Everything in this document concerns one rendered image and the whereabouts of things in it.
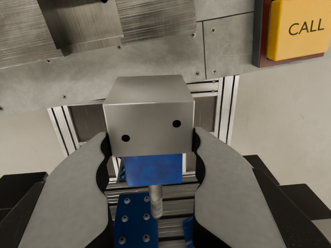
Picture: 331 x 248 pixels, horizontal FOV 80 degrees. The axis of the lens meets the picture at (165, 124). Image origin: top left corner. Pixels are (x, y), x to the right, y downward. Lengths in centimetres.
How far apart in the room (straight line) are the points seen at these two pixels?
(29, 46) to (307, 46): 27
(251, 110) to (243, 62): 103
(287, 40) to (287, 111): 119
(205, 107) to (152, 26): 82
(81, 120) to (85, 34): 83
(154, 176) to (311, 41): 22
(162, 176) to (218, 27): 19
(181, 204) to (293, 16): 38
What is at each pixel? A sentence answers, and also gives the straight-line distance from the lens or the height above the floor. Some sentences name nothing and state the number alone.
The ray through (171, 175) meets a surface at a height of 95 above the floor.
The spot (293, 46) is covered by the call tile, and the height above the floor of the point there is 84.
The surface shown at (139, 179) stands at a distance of 16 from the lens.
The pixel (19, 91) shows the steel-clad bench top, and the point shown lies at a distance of 32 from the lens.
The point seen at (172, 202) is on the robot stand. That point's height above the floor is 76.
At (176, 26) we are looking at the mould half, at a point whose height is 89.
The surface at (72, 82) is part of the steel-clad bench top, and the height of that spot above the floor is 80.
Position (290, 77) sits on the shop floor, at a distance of 134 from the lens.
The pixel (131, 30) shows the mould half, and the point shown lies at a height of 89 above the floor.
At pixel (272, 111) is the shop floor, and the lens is 138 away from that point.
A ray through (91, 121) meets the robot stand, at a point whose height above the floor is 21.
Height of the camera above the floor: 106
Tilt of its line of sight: 61 degrees down
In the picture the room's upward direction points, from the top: 172 degrees clockwise
